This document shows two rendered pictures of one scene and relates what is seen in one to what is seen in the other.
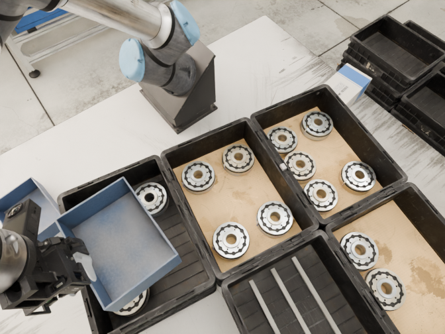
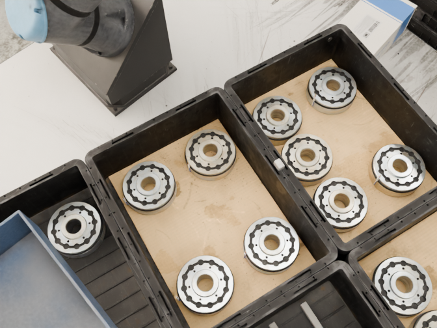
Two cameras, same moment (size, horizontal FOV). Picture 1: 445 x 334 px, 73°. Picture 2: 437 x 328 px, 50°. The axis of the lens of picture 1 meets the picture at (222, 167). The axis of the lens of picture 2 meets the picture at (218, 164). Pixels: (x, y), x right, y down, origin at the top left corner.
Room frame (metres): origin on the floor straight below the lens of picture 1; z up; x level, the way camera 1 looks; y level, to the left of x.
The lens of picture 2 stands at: (0.05, -0.05, 1.71)
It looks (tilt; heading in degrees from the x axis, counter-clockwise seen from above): 66 degrees down; 357
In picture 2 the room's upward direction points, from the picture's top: 2 degrees counter-clockwise
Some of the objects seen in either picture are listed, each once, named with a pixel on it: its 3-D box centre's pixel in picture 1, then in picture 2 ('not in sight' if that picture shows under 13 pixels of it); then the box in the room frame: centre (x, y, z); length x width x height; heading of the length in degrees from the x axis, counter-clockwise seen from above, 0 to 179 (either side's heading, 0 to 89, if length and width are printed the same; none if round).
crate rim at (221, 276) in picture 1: (234, 189); (205, 204); (0.33, -0.03, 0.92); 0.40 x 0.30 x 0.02; 26
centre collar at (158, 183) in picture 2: (198, 174); (148, 183); (0.40, 0.07, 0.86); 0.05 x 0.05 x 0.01
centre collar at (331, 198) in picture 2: (320, 194); (341, 201); (0.33, -0.29, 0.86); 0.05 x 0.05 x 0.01
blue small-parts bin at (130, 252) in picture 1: (120, 240); (21, 312); (0.14, 0.20, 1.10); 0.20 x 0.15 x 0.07; 38
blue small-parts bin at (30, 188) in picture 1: (31, 214); not in sight; (0.32, 0.64, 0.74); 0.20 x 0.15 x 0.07; 44
